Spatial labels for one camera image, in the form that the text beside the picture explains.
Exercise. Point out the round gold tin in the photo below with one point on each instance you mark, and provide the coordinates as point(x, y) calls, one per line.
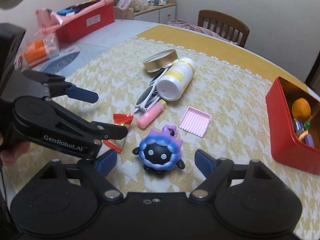
point(160, 60)

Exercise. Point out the orange fruit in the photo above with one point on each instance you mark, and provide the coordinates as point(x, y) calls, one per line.
point(301, 109)

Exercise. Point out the pink cloth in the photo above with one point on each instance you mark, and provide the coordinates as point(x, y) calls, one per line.
point(49, 21)

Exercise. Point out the small purple block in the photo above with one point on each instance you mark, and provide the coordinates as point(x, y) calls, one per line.
point(309, 140)

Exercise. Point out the purple blue round toy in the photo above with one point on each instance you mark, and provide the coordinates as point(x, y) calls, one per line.
point(160, 151)

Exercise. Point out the pink tube with green cap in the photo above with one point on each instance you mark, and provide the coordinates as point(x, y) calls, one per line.
point(147, 118)

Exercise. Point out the orange white tissue pack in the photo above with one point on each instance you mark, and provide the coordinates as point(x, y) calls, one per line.
point(41, 49)

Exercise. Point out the pink ridged square tray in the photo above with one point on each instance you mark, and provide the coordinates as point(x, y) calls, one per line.
point(195, 121)

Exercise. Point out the right gripper own blue-tipped right finger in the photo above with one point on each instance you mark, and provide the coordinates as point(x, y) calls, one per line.
point(216, 172)

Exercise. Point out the red candy wrapper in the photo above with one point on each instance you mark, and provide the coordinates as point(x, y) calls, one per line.
point(122, 120)

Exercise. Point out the right gripper own blue-tipped left finger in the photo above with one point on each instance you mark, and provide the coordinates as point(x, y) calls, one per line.
point(95, 171)

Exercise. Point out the person's left hand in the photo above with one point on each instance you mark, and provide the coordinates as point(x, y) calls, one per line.
point(9, 157)

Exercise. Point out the red storage box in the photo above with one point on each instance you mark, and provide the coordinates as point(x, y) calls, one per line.
point(86, 21)

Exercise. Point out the yellow houndstooth table mat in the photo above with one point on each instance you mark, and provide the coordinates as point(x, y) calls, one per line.
point(230, 84)

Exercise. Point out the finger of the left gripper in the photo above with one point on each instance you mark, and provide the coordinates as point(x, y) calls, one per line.
point(57, 86)
point(104, 131)

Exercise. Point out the white wooden cabinet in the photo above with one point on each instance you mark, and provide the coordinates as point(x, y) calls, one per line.
point(153, 13)

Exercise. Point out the black blue round item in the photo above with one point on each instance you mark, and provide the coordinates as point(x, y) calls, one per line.
point(298, 127)

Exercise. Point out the red metal tin box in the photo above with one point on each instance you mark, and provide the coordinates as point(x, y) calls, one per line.
point(286, 148)

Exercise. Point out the mauve cloth on chair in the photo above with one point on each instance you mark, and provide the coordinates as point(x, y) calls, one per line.
point(185, 25)

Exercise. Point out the white yellow bottle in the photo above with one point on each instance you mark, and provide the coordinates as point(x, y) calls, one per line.
point(171, 85)

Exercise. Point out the wooden chair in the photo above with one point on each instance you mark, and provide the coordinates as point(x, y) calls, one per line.
point(226, 26)

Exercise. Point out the clear plastic bag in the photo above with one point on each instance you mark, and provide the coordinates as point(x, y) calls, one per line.
point(135, 5)

